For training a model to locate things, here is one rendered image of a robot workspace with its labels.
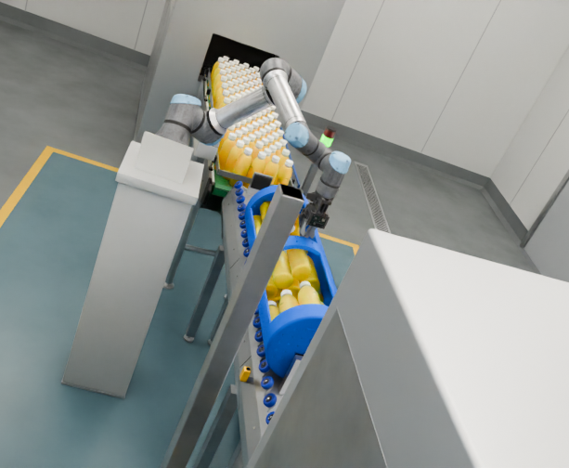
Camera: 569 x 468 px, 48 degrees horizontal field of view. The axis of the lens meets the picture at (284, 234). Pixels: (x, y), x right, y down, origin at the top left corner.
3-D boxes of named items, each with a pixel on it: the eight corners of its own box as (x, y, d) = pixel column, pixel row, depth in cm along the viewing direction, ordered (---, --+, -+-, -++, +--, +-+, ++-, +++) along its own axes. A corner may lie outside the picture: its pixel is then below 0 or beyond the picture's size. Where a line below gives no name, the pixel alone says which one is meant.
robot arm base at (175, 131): (149, 136, 251) (158, 113, 253) (153, 149, 266) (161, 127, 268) (187, 148, 252) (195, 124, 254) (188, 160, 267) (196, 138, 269)
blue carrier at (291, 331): (253, 376, 210) (282, 309, 196) (236, 233, 283) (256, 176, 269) (334, 389, 218) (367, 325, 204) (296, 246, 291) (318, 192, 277)
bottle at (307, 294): (300, 327, 208) (291, 292, 224) (317, 334, 211) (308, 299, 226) (311, 312, 205) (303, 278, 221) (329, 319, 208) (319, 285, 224)
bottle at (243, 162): (227, 184, 330) (239, 151, 321) (230, 178, 336) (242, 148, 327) (239, 188, 330) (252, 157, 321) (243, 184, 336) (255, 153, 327)
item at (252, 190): (246, 195, 322) (254, 173, 316) (245, 192, 324) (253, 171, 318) (265, 200, 325) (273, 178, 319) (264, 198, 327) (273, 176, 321)
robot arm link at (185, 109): (157, 119, 260) (168, 89, 263) (179, 135, 270) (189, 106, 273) (177, 119, 253) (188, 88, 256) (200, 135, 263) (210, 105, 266)
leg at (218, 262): (183, 341, 356) (218, 250, 327) (183, 334, 361) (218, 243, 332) (193, 343, 358) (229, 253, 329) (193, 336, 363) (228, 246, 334)
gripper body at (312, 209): (304, 226, 230) (317, 197, 224) (301, 213, 237) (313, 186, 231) (324, 230, 232) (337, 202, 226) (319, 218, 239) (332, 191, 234)
